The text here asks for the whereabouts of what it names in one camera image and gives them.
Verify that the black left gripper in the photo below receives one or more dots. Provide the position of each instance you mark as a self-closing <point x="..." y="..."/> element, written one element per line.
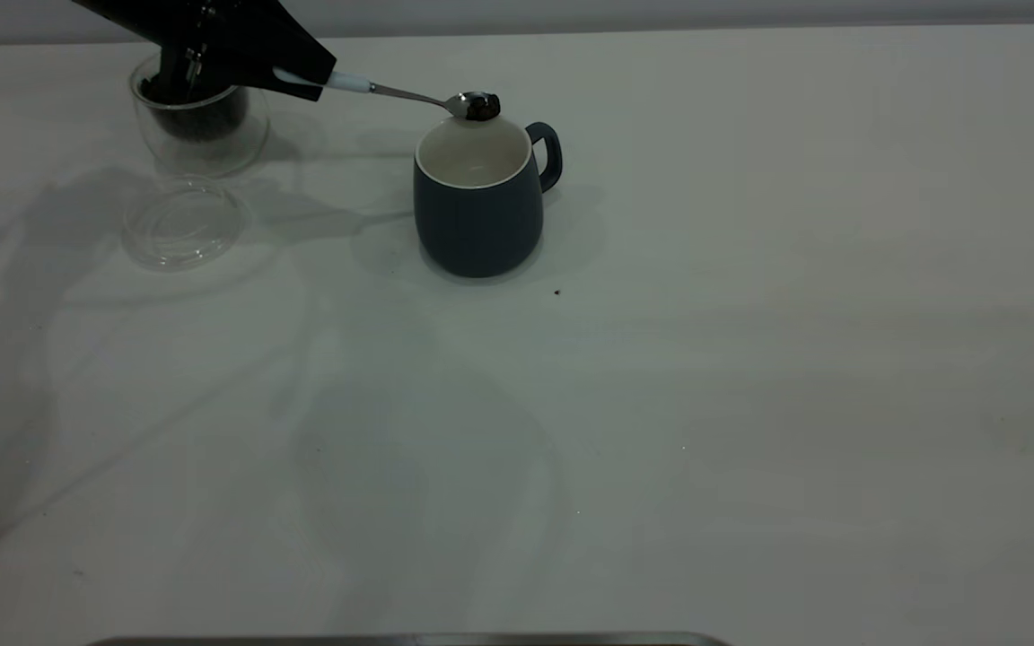
<point x="176" y="36"/>

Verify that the scooped coffee beans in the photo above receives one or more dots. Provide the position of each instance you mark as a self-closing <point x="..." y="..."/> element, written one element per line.
<point x="483" y="108"/>

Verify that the dark grey ceramic mug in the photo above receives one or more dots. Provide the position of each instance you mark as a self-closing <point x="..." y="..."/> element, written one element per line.
<point x="481" y="224"/>

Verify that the coffee bean pile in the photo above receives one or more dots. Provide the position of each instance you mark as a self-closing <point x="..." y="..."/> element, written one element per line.
<point x="212" y="117"/>

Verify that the small clear glass dish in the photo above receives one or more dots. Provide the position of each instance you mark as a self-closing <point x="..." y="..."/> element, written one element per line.
<point x="185" y="229"/>

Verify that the double-wall glass cup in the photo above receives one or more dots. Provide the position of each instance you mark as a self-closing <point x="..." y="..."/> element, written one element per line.
<point x="212" y="152"/>

